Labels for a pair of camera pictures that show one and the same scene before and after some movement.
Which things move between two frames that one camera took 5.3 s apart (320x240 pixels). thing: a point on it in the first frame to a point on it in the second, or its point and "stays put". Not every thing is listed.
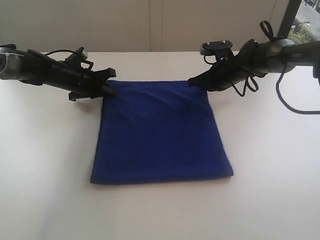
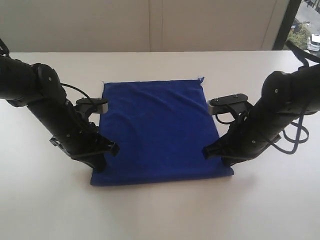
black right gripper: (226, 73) to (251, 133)
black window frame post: (290, 15) stays put
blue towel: (157, 130) stays put
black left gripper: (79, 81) to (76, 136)
